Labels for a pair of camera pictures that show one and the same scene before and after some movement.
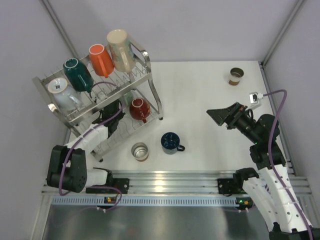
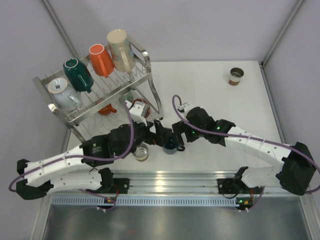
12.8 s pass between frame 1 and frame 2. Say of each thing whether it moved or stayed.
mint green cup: stayed
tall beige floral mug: stayed
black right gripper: moved
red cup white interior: stayed
